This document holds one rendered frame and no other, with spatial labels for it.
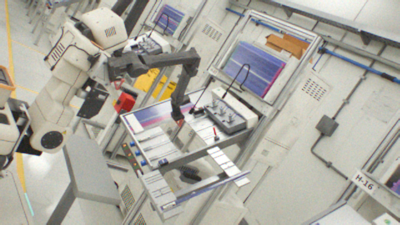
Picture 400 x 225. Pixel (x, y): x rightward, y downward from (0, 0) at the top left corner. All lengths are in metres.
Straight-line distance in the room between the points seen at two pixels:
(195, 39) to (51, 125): 2.08
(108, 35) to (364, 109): 2.62
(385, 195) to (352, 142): 1.85
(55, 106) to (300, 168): 2.68
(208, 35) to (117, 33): 1.99
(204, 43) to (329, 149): 1.62
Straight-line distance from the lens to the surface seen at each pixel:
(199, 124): 2.38
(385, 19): 4.00
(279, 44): 2.86
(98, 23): 1.65
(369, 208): 1.95
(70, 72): 1.69
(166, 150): 2.19
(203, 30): 3.53
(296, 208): 3.71
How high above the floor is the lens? 1.49
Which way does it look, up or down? 10 degrees down
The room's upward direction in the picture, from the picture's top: 32 degrees clockwise
